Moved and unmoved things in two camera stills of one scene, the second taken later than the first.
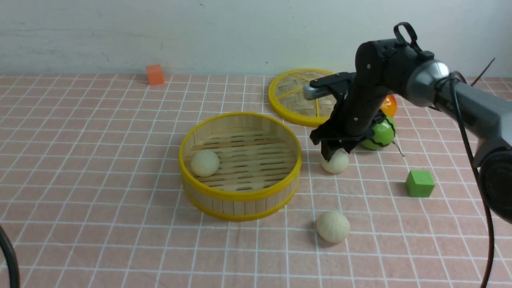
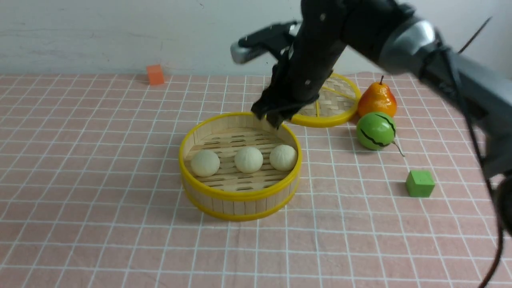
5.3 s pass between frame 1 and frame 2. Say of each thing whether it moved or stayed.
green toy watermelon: stayed
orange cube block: stayed
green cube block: stayed
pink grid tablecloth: stayed
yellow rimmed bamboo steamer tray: stayed
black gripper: moved
